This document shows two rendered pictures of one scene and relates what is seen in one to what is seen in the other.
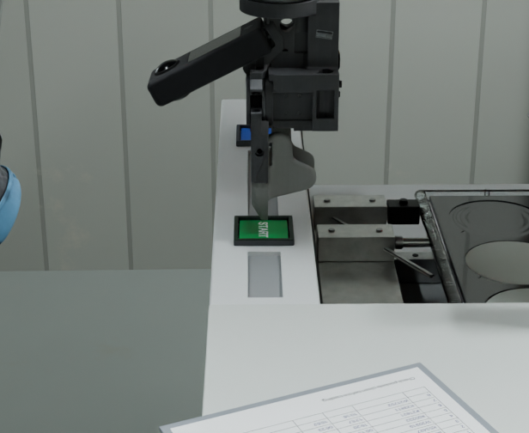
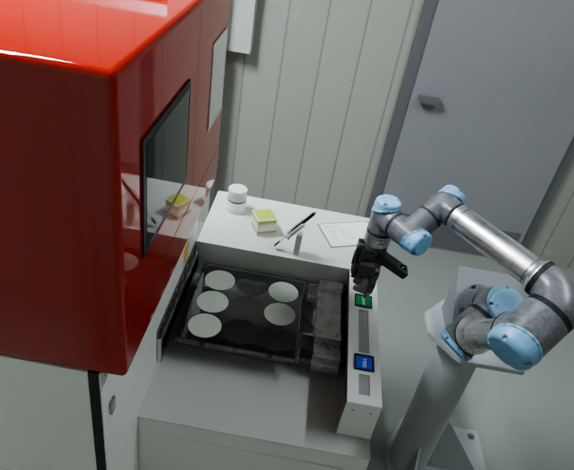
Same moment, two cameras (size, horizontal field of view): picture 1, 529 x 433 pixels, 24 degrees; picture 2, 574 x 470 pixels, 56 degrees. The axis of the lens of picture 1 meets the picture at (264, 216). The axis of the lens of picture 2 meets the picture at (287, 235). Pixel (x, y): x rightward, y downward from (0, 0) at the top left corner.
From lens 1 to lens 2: 249 cm
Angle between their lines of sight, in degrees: 121
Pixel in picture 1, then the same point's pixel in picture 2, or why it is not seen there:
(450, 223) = (293, 338)
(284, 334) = not seen: hidden behind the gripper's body
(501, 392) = (316, 239)
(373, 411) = (343, 238)
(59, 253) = not seen: outside the picture
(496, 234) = (279, 329)
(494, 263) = (286, 314)
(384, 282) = (320, 324)
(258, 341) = not seen: hidden behind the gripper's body
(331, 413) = (350, 240)
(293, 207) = (353, 312)
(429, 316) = (324, 260)
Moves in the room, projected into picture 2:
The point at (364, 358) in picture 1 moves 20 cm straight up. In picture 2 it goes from (342, 252) to (354, 204)
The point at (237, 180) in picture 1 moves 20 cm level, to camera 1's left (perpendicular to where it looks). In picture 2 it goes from (372, 332) to (438, 345)
